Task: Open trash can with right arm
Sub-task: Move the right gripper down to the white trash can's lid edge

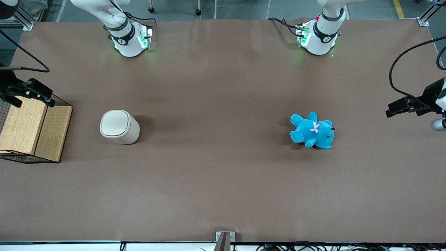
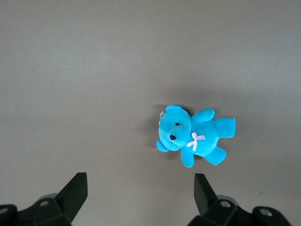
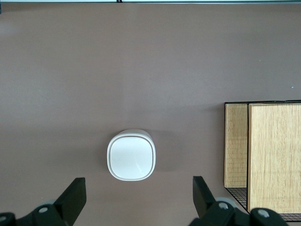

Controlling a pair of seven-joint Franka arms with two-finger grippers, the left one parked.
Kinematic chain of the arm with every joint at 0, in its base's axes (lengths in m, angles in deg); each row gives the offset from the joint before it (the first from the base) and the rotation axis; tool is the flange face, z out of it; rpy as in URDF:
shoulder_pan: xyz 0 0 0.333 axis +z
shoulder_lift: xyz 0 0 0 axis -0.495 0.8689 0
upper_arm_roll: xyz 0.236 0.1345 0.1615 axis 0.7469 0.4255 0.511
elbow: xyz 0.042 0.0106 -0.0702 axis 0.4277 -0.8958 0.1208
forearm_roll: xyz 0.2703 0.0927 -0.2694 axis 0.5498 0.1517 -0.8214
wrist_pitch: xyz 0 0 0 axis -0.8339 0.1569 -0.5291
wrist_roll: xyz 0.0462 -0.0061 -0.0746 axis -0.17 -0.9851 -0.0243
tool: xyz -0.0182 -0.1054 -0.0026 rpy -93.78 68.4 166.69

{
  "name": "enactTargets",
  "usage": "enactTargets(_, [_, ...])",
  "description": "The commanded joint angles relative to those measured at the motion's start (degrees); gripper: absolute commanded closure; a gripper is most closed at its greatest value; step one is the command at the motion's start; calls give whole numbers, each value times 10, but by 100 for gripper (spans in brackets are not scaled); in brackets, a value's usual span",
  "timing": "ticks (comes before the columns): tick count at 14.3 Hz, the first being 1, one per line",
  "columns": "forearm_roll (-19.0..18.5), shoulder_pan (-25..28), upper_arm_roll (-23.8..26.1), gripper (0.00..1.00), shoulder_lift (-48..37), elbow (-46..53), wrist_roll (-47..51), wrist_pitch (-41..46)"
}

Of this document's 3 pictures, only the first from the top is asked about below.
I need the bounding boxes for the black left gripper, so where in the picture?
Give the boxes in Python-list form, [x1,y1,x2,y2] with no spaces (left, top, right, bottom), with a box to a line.
[386,79,444,117]

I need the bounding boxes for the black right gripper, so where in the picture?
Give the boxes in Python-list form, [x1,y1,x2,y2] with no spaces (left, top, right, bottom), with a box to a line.
[0,69,55,108]

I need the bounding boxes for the white lidded trash can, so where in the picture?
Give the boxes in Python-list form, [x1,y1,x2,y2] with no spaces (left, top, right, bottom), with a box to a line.
[100,110,140,145]

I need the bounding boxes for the light wooden block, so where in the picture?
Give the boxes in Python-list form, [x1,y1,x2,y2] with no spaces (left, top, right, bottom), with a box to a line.
[0,96,48,156]

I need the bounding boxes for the wooden board panel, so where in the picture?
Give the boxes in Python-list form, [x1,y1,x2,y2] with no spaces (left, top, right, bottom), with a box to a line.
[34,106,74,163]

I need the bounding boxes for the blue teddy bear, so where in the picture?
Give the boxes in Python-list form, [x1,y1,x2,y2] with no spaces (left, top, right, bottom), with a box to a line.
[290,112,336,150]

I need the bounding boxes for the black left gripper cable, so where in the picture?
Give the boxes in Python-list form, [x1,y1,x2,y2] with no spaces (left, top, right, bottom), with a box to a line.
[389,36,446,102]

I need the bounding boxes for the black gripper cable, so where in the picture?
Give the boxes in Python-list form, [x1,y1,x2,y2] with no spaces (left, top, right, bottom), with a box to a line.
[0,30,51,74]
[389,36,446,102]

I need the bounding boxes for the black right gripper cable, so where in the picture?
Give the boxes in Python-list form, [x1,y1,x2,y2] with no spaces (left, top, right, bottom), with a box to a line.
[0,30,51,74]

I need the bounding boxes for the black wire mesh basket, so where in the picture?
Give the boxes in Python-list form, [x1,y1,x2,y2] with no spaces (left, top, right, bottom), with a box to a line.
[0,92,74,164]

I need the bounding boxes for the aluminium frame profile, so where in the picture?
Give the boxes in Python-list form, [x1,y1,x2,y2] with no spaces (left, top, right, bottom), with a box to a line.
[414,0,446,27]
[13,5,34,31]

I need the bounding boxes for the black right arm base cable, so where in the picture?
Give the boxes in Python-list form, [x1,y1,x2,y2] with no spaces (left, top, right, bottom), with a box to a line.
[123,12,157,25]

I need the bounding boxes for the black arm base cable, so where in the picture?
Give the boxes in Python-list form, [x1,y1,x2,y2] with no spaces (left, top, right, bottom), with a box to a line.
[123,12,157,25]
[267,17,304,37]

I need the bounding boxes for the black left arm base cable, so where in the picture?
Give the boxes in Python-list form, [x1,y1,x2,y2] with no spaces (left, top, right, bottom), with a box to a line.
[267,17,304,37]

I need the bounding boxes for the tangled cable bundle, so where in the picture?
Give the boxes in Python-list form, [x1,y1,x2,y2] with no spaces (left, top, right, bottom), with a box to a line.
[255,241,446,251]

